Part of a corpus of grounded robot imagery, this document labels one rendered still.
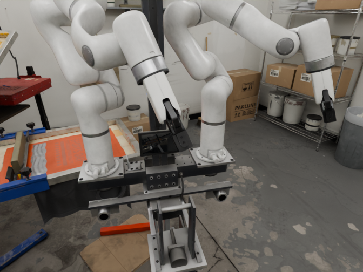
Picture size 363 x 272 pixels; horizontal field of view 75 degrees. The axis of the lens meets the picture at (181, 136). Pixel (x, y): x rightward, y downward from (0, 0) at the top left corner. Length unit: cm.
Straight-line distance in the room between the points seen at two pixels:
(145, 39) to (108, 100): 36
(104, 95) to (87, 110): 7
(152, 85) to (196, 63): 39
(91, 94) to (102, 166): 26
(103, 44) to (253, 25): 42
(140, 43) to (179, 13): 35
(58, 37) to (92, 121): 28
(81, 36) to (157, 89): 21
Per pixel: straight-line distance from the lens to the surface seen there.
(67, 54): 86
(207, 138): 91
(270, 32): 74
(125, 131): 156
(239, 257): 208
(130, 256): 205
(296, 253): 224
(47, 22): 88
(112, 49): 56
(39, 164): 145
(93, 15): 69
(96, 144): 86
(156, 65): 50
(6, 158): 162
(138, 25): 52
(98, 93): 81
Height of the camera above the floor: 166
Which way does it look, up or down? 27 degrees down
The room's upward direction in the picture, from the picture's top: straight up
